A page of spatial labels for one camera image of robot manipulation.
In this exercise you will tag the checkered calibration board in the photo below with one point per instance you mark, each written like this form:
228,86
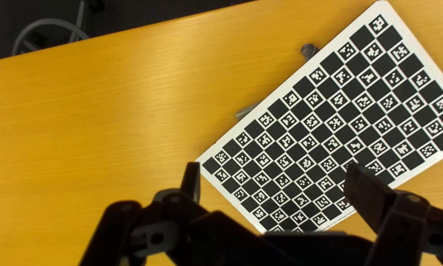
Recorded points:
340,123

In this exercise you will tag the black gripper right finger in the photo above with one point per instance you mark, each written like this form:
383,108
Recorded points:
393,216

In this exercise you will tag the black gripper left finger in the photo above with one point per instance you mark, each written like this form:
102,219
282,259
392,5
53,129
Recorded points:
182,222

